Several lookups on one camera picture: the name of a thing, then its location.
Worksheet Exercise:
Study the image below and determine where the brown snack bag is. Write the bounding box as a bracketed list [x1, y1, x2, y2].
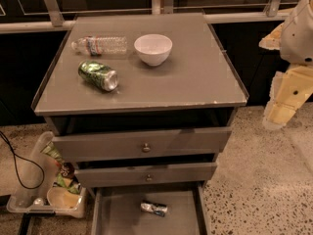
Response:
[60, 163, 74, 179]

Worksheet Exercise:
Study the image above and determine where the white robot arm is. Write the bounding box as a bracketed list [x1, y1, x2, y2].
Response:
[259, 0, 313, 130]

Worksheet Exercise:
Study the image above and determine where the white bowl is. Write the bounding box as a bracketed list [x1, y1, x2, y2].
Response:
[134, 34, 173, 67]

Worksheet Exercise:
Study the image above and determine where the green soda can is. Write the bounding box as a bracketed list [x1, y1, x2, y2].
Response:
[78, 60, 118, 92]

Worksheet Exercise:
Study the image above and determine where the grey middle drawer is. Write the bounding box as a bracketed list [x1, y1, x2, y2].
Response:
[75, 163, 217, 188]

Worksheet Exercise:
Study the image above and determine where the metal railing frame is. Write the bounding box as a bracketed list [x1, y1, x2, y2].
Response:
[0, 0, 299, 34]

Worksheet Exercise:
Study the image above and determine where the green snack bag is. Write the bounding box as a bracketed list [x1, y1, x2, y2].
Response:
[41, 141, 65, 165]

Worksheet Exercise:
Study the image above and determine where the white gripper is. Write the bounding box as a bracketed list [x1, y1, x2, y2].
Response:
[259, 23, 313, 130]

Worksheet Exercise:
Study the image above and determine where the grey drawer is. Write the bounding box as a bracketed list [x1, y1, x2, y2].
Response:
[53, 127, 231, 163]
[75, 163, 217, 188]
[91, 182, 211, 235]

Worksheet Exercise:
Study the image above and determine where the clear plastic water bottle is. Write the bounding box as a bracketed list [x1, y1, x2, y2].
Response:
[70, 36, 127, 56]

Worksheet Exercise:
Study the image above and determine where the cream bowl in bin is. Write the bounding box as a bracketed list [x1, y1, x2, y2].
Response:
[47, 187, 80, 209]

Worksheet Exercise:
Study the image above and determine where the grey drawer cabinet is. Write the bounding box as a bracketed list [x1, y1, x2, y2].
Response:
[31, 13, 249, 189]

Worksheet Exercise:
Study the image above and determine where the grey bottom drawer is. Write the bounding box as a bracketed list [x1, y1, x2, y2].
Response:
[91, 182, 211, 235]

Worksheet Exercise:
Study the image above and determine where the clear plastic storage bin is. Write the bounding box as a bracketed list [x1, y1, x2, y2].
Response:
[7, 131, 87, 218]

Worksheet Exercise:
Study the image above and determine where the small silver ball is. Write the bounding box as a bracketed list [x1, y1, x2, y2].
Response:
[33, 198, 45, 206]

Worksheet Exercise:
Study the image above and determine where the grey top drawer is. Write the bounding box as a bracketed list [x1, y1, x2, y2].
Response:
[53, 127, 231, 163]

